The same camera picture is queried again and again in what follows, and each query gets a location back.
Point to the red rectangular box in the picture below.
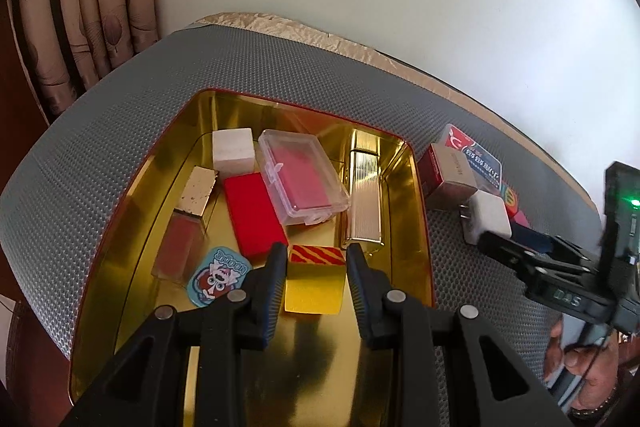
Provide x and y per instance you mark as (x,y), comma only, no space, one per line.
(252,217)

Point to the white charger cube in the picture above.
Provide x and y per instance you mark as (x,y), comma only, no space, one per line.
(490,214)

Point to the small beige box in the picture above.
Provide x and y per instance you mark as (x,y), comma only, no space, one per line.
(452,177)

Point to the yellow block red stripes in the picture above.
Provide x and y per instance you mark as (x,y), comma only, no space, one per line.
(315,292)

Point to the beige leaf print curtain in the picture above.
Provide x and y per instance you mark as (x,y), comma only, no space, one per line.
(75,7)

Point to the blue cartoon sticker badge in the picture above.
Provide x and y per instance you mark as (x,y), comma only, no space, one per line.
(215,277)

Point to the red round tape measure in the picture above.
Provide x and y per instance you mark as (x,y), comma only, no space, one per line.
(509,199)

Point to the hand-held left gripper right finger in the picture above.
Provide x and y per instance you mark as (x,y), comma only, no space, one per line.
(356,287)

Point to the clear case red insert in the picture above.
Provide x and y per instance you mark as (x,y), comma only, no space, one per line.
(305,182)

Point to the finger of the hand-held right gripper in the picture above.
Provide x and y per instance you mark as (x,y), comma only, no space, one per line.
(530,236)
(500,244)

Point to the red tin box gold inside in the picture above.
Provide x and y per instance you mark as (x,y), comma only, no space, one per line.
(140,217)

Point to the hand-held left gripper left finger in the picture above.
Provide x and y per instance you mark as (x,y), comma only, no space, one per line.
(274,292)

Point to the person's right hand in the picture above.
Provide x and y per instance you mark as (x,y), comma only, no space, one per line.
(595,382)

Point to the pink tube gold cap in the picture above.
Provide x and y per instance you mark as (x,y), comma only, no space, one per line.
(175,242)

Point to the clear packet red blue label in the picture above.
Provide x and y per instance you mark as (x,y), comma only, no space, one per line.
(482,167)

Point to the white cube eraser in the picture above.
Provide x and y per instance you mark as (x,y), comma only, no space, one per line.
(232,152)

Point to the pink rectangular block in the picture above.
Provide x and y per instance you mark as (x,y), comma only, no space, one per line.
(521,219)

